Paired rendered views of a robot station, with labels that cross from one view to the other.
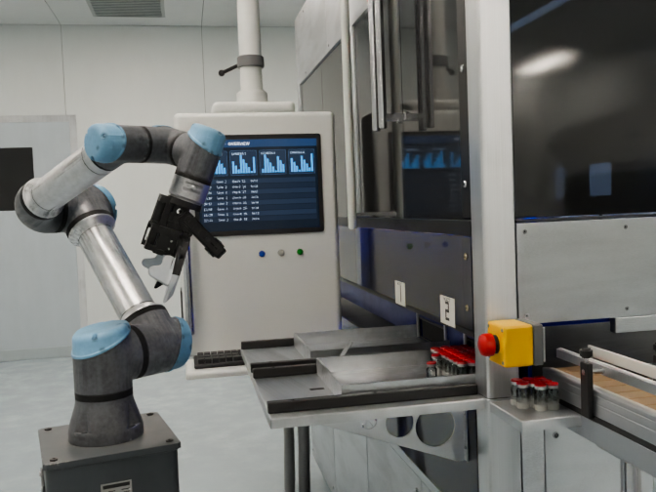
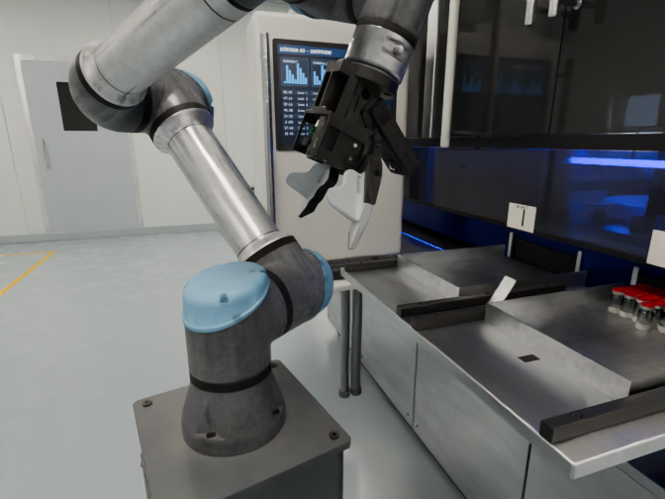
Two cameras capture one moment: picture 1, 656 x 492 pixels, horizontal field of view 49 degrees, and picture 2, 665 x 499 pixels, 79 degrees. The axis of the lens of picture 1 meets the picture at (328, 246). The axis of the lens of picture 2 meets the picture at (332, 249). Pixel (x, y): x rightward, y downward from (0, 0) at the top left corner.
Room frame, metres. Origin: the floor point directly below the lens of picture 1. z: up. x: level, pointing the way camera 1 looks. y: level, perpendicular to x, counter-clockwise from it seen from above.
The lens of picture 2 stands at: (0.95, 0.40, 1.19)
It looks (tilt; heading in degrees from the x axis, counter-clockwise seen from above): 15 degrees down; 352
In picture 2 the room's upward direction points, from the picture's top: straight up
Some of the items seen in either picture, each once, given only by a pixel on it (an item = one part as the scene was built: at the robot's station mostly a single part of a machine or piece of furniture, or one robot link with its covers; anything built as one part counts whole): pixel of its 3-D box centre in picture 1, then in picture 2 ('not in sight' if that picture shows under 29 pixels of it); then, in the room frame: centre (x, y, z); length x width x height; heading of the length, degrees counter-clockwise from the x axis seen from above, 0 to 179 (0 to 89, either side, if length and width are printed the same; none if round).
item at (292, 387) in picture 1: (356, 370); (512, 310); (1.64, -0.06, 0.87); 0.70 x 0.48 x 0.02; 11
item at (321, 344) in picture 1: (367, 343); (485, 268); (1.82, -0.09, 0.90); 0.34 x 0.26 x 0.04; 101
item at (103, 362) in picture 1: (104, 355); (232, 316); (1.49, 0.47, 0.96); 0.13 x 0.12 x 0.14; 140
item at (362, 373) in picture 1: (408, 372); (623, 329); (1.48, -0.16, 0.90); 0.34 x 0.26 x 0.04; 101
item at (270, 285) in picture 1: (257, 226); (328, 143); (2.34, 0.23, 1.19); 0.50 x 0.19 x 0.78; 101
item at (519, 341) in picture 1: (513, 343); not in sight; (1.26, -0.32, 0.99); 0.08 x 0.07 x 0.07; 101
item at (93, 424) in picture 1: (104, 411); (233, 390); (1.48, 0.48, 0.84); 0.15 x 0.15 x 0.10
